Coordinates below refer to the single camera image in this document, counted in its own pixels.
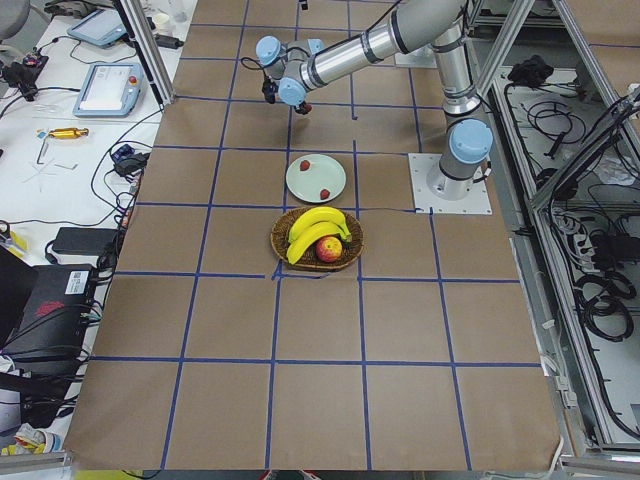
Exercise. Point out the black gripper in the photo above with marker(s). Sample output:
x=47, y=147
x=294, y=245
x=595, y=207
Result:
x=301, y=105

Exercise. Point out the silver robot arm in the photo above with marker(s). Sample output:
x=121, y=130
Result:
x=292, y=70

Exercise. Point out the pale green plate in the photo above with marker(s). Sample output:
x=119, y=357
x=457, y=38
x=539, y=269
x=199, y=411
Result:
x=324, y=173

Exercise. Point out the yellow banana bunch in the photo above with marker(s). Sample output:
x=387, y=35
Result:
x=312, y=225

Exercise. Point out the woven wicker basket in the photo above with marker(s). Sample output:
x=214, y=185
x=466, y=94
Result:
x=309, y=261

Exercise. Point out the red apple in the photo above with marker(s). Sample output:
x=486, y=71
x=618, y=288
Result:
x=329, y=249

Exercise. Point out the white cup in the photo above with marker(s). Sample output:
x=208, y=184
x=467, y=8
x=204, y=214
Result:
x=162, y=21

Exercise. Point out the lower teach pendant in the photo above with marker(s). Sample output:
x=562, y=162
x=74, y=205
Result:
x=109, y=90

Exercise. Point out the teach pendant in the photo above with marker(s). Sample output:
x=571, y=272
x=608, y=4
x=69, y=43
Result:
x=109, y=90
x=101, y=28

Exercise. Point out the upper teach pendant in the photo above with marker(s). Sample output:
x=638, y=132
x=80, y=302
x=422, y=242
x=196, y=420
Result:
x=101, y=28

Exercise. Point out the gold metal tool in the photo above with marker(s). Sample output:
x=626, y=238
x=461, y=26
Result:
x=69, y=133

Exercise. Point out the black power adapter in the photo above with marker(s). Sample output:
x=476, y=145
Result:
x=83, y=241

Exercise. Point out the black laptop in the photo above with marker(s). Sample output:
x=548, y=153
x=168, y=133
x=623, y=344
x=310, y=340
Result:
x=44, y=308

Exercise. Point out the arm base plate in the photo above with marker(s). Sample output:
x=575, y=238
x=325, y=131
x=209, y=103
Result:
x=435, y=193

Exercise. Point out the aluminium frame post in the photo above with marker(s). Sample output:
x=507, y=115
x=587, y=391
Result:
x=144, y=43

